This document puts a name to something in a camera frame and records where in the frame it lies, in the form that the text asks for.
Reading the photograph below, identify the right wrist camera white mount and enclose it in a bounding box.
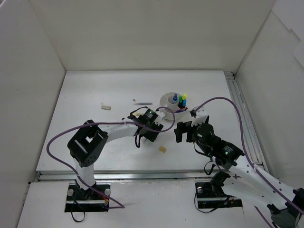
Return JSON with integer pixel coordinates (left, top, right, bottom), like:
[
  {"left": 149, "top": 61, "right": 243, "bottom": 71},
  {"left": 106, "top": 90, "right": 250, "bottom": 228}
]
[{"left": 190, "top": 107, "right": 209, "bottom": 127}]

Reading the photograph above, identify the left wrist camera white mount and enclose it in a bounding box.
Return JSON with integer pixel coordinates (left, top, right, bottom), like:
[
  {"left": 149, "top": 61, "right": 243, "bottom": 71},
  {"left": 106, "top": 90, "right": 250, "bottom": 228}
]
[{"left": 156, "top": 111, "right": 166, "bottom": 123}]

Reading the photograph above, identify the aluminium frame rail front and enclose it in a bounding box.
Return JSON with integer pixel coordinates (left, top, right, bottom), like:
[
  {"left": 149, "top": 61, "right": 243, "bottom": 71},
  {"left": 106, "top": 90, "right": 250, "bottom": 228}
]
[{"left": 38, "top": 169, "right": 219, "bottom": 181}]

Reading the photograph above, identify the green cap black highlighter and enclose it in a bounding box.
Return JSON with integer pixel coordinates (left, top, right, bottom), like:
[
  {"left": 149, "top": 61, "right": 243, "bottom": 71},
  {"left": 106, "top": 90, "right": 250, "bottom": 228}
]
[{"left": 178, "top": 96, "right": 183, "bottom": 107}]

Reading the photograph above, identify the dark pen in clear sleeve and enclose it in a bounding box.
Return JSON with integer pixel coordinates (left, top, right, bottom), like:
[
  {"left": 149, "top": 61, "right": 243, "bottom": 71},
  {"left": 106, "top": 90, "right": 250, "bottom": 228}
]
[{"left": 133, "top": 102, "right": 153, "bottom": 106}]

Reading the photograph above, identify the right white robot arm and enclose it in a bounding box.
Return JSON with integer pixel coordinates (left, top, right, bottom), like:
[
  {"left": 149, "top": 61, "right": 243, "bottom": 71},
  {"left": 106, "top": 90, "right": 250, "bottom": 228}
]
[{"left": 174, "top": 121, "right": 304, "bottom": 228}]

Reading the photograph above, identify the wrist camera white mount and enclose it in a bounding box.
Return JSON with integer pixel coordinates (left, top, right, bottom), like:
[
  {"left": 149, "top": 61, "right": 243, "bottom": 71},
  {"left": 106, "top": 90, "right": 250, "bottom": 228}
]
[
  {"left": 156, "top": 111, "right": 166, "bottom": 123},
  {"left": 190, "top": 107, "right": 209, "bottom": 127}
]

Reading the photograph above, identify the aluminium frame rail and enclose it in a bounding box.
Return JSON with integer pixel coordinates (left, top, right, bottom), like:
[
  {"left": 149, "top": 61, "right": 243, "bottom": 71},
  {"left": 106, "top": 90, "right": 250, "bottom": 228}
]
[
  {"left": 224, "top": 71, "right": 269, "bottom": 172},
  {"left": 38, "top": 169, "right": 219, "bottom": 181}
]

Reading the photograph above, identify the white round divided organizer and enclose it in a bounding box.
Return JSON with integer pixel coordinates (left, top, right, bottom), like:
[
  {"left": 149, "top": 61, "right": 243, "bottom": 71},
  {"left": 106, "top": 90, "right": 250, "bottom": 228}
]
[{"left": 160, "top": 92, "right": 188, "bottom": 120}]

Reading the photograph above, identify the blue ballpoint pen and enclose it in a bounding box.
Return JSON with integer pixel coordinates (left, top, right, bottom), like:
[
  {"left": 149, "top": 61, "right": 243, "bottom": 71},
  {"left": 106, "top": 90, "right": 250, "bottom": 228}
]
[{"left": 175, "top": 108, "right": 188, "bottom": 114}]

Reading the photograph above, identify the small wooden clip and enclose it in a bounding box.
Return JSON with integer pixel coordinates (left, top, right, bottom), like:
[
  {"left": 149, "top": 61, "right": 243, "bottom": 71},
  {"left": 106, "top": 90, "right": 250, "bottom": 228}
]
[{"left": 159, "top": 147, "right": 166, "bottom": 153}]

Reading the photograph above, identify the yellow cap black highlighter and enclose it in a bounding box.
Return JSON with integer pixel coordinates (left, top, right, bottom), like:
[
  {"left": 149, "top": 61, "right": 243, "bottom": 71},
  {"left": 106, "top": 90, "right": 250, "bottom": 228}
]
[{"left": 181, "top": 94, "right": 187, "bottom": 101}]

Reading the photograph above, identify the beige eraser block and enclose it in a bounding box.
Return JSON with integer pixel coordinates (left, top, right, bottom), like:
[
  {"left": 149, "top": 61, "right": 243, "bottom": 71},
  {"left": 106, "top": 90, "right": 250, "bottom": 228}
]
[{"left": 101, "top": 105, "right": 111, "bottom": 111}]

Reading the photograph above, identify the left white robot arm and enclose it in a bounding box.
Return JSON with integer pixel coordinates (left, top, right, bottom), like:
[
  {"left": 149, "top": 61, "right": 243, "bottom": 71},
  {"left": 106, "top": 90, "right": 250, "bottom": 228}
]
[{"left": 67, "top": 109, "right": 165, "bottom": 199}]

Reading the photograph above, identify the clear glue bottle blue cap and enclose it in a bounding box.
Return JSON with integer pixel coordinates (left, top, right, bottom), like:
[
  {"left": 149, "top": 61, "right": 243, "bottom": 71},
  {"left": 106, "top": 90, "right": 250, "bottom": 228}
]
[{"left": 172, "top": 94, "right": 178, "bottom": 104}]

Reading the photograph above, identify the aluminium frame rail right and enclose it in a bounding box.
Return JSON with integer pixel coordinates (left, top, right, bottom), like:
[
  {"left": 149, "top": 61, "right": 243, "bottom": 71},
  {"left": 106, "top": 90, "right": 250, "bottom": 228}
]
[{"left": 224, "top": 71, "right": 269, "bottom": 172}]

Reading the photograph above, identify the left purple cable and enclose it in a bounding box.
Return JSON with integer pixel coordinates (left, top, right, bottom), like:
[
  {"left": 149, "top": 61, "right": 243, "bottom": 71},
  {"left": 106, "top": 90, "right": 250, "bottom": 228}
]
[{"left": 47, "top": 106, "right": 176, "bottom": 209}]

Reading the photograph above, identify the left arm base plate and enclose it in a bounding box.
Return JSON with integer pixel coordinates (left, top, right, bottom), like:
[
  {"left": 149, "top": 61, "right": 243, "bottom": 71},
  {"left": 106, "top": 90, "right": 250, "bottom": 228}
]
[{"left": 65, "top": 183, "right": 109, "bottom": 212}]

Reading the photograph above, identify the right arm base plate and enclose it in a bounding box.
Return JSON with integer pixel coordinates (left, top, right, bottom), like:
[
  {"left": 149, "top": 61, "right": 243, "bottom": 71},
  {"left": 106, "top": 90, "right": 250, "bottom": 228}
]
[{"left": 194, "top": 182, "right": 243, "bottom": 214}]

